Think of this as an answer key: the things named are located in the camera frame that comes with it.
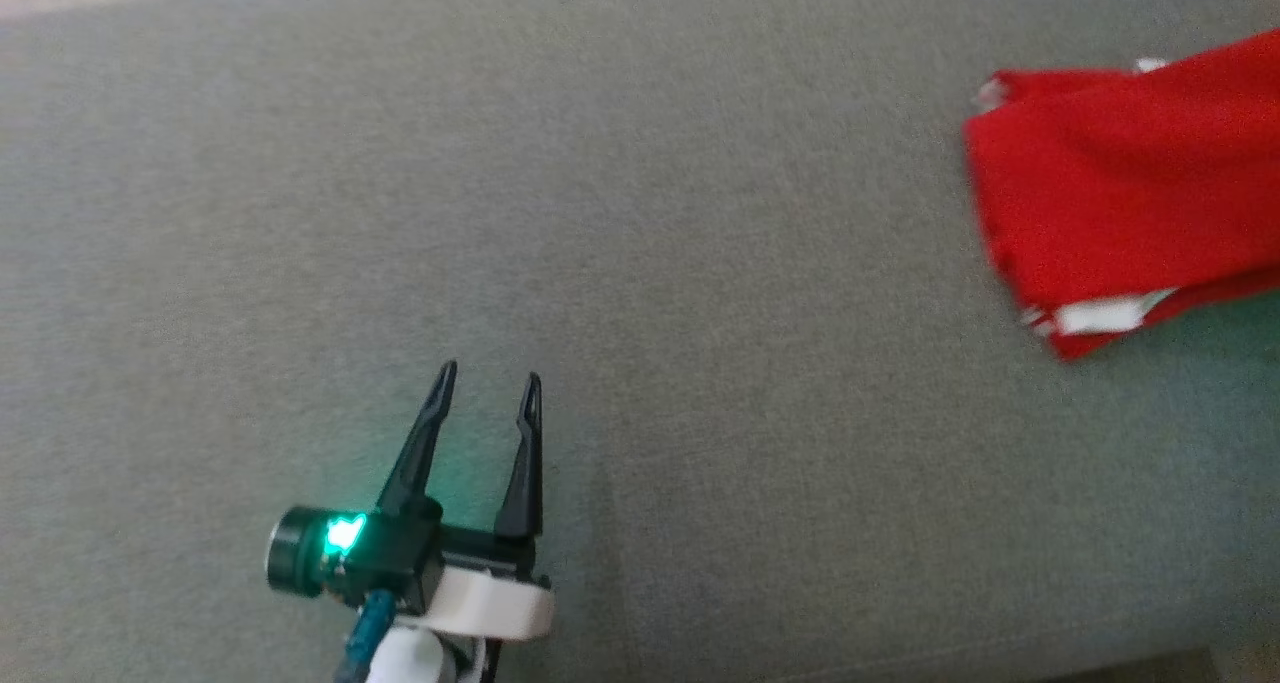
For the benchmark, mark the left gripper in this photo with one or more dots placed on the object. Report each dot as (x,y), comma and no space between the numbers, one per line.
(490,603)

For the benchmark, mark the red and white jersey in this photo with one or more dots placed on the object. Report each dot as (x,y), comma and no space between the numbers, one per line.
(1130,183)

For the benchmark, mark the grey fabric sofa seat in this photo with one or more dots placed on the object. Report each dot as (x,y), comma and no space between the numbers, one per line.
(640,313)

